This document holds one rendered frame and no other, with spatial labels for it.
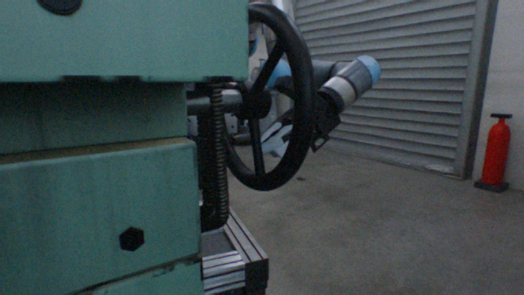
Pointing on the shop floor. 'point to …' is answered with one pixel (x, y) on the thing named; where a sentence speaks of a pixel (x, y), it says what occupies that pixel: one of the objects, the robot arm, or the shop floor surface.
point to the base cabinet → (160, 281)
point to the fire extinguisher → (496, 156)
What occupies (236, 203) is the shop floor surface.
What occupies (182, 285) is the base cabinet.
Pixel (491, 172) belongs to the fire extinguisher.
